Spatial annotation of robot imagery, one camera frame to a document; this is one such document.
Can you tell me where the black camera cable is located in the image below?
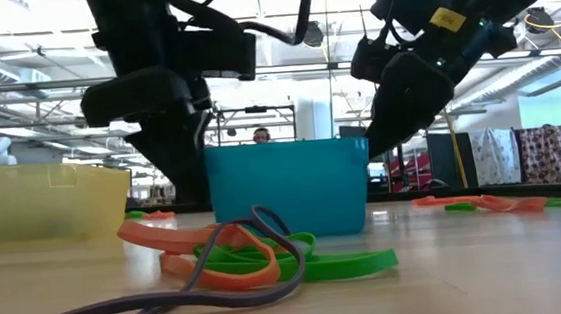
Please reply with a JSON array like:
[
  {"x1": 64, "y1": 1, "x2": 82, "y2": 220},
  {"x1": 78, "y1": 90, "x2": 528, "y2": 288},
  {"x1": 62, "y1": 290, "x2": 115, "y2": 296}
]
[{"x1": 167, "y1": 0, "x2": 317, "y2": 56}]

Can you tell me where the white column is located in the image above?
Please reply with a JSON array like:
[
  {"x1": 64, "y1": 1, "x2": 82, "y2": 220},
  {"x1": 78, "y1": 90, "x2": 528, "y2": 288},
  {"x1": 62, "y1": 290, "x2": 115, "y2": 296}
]
[{"x1": 305, "y1": 92, "x2": 337, "y2": 141}]

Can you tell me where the person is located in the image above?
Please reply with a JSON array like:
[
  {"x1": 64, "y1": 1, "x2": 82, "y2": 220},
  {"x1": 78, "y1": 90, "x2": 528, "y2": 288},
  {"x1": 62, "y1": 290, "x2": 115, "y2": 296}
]
[{"x1": 251, "y1": 126, "x2": 272, "y2": 146}]

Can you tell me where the long tube light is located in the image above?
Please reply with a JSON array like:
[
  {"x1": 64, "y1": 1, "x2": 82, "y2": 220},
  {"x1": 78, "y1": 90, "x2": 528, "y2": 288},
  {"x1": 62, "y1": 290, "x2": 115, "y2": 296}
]
[{"x1": 252, "y1": 59, "x2": 355, "y2": 78}]

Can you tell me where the yellow cable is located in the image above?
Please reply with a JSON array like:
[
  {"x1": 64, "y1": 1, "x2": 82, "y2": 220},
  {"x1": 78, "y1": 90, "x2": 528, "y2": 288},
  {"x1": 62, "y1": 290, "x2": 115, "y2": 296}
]
[{"x1": 439, "y1": 107, "x2": 469, "y2": 190}]

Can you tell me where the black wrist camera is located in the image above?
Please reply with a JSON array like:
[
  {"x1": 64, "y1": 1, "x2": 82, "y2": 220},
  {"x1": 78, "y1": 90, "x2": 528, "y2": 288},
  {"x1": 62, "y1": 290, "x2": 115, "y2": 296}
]
[
  {"x1": 348, "y1": 31, "x2": 399, "y2": 86},
  {"x1": 184, "y1": 28, "x2": 260, "y2": 86}
]

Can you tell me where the yellow plastic basket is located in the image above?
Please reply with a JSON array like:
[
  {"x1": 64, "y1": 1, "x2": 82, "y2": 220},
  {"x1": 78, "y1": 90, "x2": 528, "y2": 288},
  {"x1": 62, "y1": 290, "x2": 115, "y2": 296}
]
[{"x1": 0, "y1": 154, "x2": 136, "y2": 245}]

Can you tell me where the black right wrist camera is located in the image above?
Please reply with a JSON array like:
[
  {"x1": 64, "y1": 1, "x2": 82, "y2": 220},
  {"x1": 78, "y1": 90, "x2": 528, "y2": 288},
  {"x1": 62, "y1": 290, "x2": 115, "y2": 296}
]
[{"x1": 348, "y1": 31, "x2": 399, "y2": 86}]

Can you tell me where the yellow cable tag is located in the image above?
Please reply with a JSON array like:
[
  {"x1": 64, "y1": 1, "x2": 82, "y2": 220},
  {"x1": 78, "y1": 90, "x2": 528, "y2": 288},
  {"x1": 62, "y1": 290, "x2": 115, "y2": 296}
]
[{"x1": 427, "y1": 4, "x2": 468, "y2": 35}]

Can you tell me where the white patterned cloth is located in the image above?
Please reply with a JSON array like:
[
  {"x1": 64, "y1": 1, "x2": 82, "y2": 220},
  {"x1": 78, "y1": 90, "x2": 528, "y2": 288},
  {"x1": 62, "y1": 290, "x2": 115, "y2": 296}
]
[{"x1": 467, "y1": 124, "x2": 523, "y2": 188}]

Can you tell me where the dark floral cloth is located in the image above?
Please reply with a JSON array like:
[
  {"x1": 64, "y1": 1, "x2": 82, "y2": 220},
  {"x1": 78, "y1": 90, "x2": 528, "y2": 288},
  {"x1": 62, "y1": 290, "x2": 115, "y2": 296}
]
[{"x1": 517, "y1": 123, "x2": 561, "y2": 188}]

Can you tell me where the blue plastic basket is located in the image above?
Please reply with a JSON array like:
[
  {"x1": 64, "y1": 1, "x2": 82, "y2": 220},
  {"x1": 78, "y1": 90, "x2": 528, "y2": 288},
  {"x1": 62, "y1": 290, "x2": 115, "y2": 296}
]
[{"x1": 203, "y1": 134, "x2": 377, "y2": 248}]

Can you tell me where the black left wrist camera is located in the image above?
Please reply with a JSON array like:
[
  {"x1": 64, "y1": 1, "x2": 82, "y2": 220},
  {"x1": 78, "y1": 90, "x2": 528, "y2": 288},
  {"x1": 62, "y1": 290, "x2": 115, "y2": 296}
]
[{"x1": 184, "y1": 28, "x2": 260, "y2": 86}]

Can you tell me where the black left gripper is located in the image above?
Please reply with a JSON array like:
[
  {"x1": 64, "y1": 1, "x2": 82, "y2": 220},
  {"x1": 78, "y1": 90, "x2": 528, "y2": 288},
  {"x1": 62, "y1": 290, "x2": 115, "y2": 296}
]
[{"x1": 77, "y1": 60, "x2": 222, "y2": 214}]

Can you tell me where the black partition panel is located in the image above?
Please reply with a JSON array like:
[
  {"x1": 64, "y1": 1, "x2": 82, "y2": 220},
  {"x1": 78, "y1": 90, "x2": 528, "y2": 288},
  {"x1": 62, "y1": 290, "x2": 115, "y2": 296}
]
[{"x1": 425, "y1": 130, "x2": 476, "y2": 192}]

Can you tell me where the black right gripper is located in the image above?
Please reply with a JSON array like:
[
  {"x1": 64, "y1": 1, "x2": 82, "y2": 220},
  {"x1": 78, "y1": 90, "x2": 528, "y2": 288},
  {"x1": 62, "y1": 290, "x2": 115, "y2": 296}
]
[{"x1": 353, "y1": 0, "x2": 508, "y2": 161}]

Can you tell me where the red storage cart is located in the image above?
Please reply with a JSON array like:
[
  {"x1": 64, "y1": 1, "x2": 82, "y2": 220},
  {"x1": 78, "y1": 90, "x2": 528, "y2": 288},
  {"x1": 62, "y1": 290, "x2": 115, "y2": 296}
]
[{"x1": 389, "y1": 151, "x2": 434, "y2": 193}]

